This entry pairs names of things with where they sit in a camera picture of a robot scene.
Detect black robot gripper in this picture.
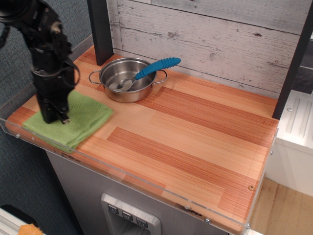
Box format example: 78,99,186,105
30,48,76,124

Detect green cloth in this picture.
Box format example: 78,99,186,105
22,91,113,153

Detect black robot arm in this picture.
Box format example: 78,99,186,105
0,0,78,124

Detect clear acrylic table guard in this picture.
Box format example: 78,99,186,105
0,45,279,235

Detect stainless steel pot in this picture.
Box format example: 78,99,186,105
89,58,167,103

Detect silver toy fridge cabinet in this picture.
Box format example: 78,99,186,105
47,152,226,235

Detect orange object at corner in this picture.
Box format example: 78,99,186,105
18,224,44,235

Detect grey dispenser button panel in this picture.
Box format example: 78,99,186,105
101,193,162,235

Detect white toy sink unit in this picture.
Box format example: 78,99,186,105
265,91,313,196

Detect blue handled spoon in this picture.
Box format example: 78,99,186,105
109,57,181,92

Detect white slotted rail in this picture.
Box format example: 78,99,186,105
0,209,26,235

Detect dark right shelf post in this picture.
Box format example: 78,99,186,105
272,1,313,120

